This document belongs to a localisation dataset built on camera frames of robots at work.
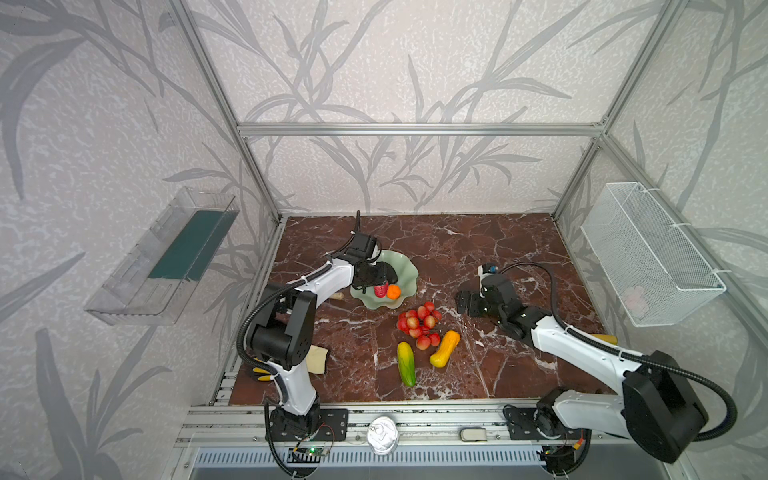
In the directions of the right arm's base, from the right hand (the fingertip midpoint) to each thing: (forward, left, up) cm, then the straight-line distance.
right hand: (469, 287), depth 88 cm
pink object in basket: (-10, -38, +10) cm, 41 cm away
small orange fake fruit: (+2, +23, -6) cm, 24 cm away
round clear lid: (-37, +25, -4) cm, 44 cm away
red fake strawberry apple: (+1, +27, -3) cm, 27 cm away
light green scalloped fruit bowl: (+9, +18, -6) cm, 22 cm away
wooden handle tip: (+1, +41, -7) cm, 41 cm away
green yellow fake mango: (-20, +19, -6) cm, 28 cm away
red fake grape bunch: (-10, +15, -4) cm, 18 cm away
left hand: (+9, +25, -2) cm, 26 cm away
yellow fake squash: (-18, +9, -7) cm, 22 cm away
